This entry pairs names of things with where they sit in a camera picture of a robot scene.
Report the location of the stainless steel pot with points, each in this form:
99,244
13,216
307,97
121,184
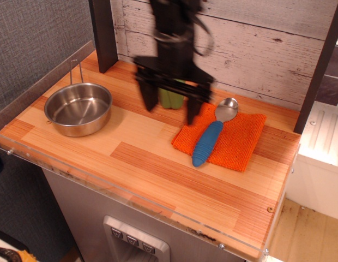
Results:
79,109

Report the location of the clear acrylic edge guard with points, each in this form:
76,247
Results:
230,209

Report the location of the orange yellow object bottom left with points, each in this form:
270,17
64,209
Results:
26,257

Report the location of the blue handled metal spoon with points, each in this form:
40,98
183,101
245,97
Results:
225,111

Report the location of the white toy sink unit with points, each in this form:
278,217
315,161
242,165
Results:
313,181

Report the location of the dark left upright post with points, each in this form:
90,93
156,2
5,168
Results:
104,35

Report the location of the grey toy kitchen cabinet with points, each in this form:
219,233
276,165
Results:
84,210

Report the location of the orange knitted cloth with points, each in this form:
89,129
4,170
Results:
235,144

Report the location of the dark right upright post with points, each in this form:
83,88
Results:
318,75

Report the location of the silver dispenser button panel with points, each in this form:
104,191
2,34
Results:
128,243

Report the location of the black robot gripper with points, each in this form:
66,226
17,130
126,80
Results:
173,65

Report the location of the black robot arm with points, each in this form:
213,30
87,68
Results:
174,23

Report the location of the dark upright post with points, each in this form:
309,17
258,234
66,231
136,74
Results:
318,75
104,35

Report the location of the green toy bell pepper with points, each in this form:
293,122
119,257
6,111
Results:
170,100

